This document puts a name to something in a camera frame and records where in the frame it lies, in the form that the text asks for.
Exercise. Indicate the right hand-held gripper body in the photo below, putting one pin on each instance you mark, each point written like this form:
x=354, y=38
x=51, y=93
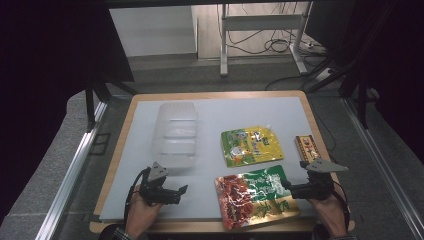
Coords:
x=316, y=190

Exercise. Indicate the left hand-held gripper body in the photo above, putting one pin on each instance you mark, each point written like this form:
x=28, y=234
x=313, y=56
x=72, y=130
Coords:
x=156, y=193

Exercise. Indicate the red green sauce pouch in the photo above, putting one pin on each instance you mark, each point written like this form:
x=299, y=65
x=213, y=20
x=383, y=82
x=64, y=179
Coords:
x=250, y=200

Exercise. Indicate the small red gold snack box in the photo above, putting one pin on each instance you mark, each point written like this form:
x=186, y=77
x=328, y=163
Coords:
x=307, y=147

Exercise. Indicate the yellow green spouted pouch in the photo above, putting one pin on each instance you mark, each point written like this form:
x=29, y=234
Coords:
x=250, y=146

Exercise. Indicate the clear plastic container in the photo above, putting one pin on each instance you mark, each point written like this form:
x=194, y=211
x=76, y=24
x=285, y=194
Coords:
x=175, y=133

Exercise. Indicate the person's left hand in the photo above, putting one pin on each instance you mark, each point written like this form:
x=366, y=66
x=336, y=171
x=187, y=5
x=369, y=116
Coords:
x=140, y=216

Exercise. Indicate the person's right hand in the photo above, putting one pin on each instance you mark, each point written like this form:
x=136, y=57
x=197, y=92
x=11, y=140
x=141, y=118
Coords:
x=331, y=216

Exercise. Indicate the white table mat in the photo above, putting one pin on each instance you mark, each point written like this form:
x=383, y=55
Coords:
x=216, y=110

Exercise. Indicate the black metal stand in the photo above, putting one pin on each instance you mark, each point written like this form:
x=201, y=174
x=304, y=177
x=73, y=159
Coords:
x=96, y=96
x=361, y=96

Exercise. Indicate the white power strip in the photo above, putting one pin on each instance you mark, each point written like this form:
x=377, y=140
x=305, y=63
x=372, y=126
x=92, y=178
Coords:
x=324, y=75

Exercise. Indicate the black curtain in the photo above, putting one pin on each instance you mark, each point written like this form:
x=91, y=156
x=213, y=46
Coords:
x=43, y=66
x=393, y=50

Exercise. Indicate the white partition panel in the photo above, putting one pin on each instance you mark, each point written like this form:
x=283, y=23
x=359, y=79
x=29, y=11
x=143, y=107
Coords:
x=153, y=30

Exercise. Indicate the aluminium rail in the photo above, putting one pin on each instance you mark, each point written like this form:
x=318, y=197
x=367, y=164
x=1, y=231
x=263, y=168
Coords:
x=383, y=166
x=70, y=180

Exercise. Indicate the white metal desk frame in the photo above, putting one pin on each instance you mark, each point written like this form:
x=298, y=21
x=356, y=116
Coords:
x=263, y=22

